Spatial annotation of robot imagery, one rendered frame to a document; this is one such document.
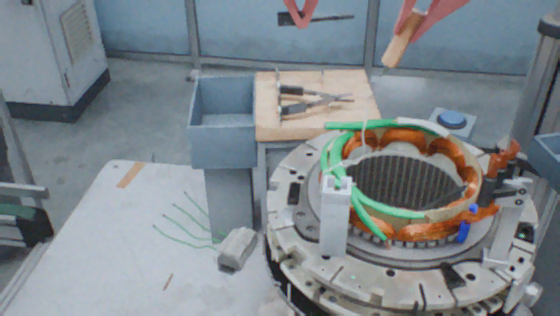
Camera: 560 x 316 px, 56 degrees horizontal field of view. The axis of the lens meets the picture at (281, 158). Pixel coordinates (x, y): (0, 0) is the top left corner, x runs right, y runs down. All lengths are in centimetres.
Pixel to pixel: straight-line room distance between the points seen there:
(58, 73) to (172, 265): 198
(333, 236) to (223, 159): 36
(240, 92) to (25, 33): 196
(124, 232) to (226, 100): 33
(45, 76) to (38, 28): 26
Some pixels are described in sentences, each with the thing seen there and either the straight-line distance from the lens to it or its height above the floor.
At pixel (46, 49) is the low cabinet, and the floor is 43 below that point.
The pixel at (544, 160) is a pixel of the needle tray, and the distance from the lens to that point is 87.
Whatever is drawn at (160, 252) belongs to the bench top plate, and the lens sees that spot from 105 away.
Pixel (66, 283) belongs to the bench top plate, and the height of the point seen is 78.
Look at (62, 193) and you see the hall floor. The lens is 255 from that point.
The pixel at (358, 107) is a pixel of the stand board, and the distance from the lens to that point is 89.
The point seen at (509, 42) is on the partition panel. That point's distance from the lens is 310.
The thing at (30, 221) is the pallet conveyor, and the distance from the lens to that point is 124.
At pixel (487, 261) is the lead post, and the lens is 60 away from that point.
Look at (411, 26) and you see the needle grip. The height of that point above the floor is 131.
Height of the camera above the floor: 152
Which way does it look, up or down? 37 degrees down
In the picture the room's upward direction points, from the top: 1 degrees counter-clockwise
